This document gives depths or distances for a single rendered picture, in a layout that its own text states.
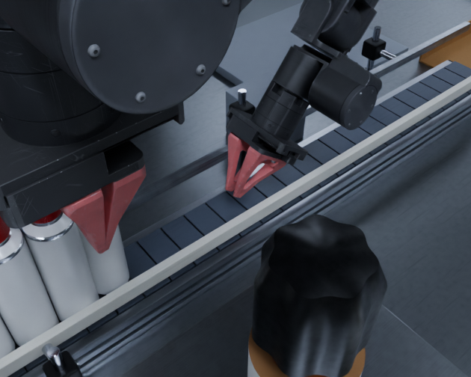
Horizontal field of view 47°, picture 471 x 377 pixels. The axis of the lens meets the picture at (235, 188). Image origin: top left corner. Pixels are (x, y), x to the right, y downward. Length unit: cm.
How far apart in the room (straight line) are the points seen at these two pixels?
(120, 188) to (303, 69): 43
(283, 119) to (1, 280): 37
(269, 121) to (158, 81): 52
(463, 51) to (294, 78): 69
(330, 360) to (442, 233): 52
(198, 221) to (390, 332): 29
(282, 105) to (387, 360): 32
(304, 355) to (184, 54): 24
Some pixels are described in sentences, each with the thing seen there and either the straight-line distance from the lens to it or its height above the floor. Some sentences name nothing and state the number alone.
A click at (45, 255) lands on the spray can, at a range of 57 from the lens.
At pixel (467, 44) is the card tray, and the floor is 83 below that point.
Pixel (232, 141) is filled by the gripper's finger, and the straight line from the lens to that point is 70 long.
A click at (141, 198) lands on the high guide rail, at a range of 69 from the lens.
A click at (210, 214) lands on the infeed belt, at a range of 76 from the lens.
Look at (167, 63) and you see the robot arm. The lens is 17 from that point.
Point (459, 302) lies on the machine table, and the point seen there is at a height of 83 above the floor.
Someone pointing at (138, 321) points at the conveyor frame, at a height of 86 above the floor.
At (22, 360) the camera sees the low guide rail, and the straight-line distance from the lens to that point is 64.
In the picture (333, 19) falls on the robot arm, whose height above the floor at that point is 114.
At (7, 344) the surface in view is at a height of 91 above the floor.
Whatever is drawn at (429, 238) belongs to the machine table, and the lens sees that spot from 85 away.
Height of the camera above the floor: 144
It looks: 44 degrees down
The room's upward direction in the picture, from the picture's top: straight up
